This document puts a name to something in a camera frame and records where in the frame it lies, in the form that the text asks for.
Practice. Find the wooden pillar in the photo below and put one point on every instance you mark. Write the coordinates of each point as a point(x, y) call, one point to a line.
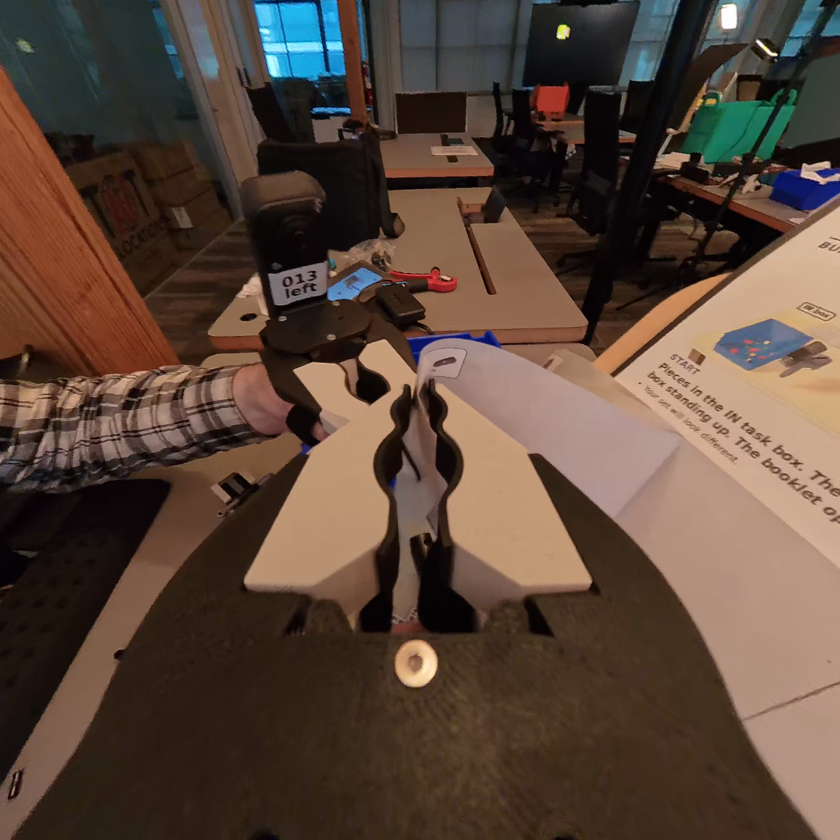
point(65, 262)

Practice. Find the green tote bag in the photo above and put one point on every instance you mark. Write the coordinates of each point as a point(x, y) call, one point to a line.
point(735, 124)

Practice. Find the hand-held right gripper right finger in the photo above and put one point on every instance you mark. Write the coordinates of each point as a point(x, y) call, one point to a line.
point(518, 525)

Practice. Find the small blue bin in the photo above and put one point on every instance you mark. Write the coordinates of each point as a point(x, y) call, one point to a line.
point(804, 187)

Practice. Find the grey desk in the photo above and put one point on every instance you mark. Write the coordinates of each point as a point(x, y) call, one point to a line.
point(184, 525)

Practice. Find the black perforated board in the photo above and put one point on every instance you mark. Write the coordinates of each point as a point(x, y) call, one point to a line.
point(65, 590)

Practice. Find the black power adapter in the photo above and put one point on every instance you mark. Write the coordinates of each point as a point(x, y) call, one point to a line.
point(400, 305)

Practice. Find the person's left forearm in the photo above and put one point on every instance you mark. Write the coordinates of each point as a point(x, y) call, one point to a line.
point(131, 420)

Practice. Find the black computer monitor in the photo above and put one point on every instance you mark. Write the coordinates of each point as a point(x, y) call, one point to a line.
point(581, 43)

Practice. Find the black office chair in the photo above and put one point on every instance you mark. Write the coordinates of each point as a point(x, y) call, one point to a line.
point(321, 184)

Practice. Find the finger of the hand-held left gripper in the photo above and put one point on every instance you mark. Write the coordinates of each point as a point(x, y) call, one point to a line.
point(325, 387)
point(390, 364)

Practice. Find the grey workbench table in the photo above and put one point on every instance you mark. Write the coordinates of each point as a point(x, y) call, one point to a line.
point(525, 282)

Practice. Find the blue printed card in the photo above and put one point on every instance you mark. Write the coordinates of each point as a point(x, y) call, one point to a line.
point(354, 282)

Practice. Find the stack of cardboard boxes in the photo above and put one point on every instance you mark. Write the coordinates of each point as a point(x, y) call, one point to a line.
point(144, 210)

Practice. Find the instruction booklet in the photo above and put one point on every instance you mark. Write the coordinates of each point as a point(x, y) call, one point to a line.
point(722, 590)

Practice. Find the wooden edged table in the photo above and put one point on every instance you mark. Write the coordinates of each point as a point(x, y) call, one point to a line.
point(722, 190)

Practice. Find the person's left hand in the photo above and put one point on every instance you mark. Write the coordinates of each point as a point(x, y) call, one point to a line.
point(262, 407)

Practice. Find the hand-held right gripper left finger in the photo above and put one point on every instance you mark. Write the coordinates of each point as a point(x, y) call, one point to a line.
point(321, 525)

